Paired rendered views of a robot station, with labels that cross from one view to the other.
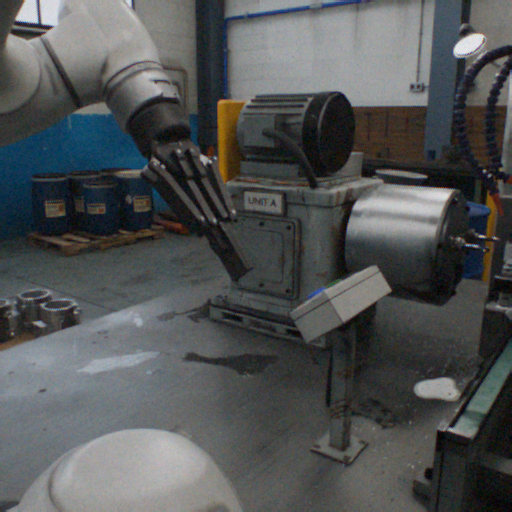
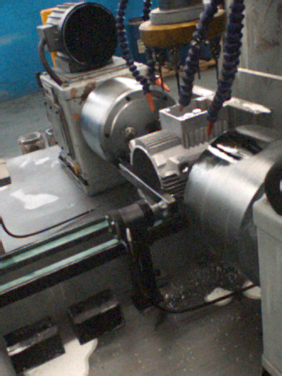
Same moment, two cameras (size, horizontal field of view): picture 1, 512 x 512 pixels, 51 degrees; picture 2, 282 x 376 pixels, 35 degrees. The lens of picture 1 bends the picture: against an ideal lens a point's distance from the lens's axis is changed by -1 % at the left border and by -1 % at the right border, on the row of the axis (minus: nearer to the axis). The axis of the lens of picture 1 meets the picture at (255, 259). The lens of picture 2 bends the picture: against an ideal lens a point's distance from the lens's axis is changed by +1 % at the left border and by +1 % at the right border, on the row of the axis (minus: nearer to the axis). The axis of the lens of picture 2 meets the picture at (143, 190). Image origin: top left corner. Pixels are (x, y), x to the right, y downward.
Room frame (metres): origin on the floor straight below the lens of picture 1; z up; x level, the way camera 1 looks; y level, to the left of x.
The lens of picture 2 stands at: (0.14, -1.02, 1.46)
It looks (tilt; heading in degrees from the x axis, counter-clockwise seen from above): 27 degrees down; 34
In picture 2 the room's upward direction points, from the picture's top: 11 degrees counter-clockwise
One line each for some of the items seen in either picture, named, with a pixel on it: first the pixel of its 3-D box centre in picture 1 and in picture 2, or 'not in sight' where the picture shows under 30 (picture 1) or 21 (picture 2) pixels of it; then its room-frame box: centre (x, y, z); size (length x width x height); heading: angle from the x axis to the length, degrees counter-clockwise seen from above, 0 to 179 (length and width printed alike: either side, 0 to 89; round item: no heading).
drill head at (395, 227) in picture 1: (388, 240); (122, 121); (1.19, -0.30, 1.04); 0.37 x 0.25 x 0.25; 55
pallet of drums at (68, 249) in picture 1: (96, 207); (177, 41); (5.74, 1.70, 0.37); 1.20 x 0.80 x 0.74; 137
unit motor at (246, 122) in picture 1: (276, 181); (75, 71); (1.33, -0.05, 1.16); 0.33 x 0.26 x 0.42; 55
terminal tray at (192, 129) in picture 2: not in sight; (194, 122); (1.02, -0.61, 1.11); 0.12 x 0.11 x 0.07; 145
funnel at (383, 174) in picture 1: (400, 197); not in sight; (2.62, -0.70, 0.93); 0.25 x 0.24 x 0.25; 142
